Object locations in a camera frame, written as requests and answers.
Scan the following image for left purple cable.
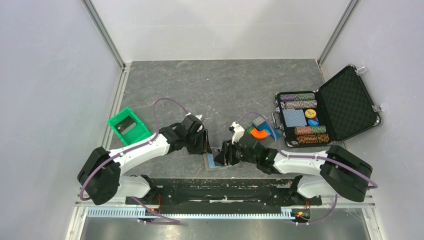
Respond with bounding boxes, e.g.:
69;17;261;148
79;97;191;202

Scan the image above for bottom poker chip row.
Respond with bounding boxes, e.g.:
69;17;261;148
296;133;330;144

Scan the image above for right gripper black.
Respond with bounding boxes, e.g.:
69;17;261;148
213;137;258;167

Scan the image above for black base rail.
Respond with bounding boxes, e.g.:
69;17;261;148
138;178;322;215

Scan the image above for grey toy brick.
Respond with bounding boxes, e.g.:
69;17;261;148
252;116;268;131

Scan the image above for poker chip row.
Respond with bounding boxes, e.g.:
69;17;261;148
280;93;315;102
296;133;330;144
294;125;327;136
281;100;318;109

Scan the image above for orange curved block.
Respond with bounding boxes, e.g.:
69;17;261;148
249;127;270;140

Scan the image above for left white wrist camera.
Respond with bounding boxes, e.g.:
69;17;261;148
192;115;203;132

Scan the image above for black poker chip case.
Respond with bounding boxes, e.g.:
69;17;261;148
275;64;382;148

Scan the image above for blue playing card deck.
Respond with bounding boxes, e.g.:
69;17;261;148
282;109;307;128

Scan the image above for blue round chip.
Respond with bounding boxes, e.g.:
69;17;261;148
307;119;320;127

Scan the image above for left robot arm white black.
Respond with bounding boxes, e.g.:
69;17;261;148
77;113;212;205

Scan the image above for blue toy brick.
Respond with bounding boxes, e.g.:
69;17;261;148
260;122;281;140

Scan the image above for top poker chip row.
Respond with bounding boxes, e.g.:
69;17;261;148
280;93;315;102

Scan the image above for purple cable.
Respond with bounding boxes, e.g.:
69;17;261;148
235;111;379;190
79;97;191;202

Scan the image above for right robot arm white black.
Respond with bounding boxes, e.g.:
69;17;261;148
212;135;376;204

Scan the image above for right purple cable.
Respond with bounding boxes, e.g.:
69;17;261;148
235;111;379;190

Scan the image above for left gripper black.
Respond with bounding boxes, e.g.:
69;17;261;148
184;128;212;155

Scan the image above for yellow dealer button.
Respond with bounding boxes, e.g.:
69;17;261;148
304;109;317;119

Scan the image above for grey card holder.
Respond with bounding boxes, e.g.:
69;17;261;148
203;147;227;172

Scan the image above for green plastic bin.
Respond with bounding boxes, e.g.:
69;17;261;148
107;107;152;146

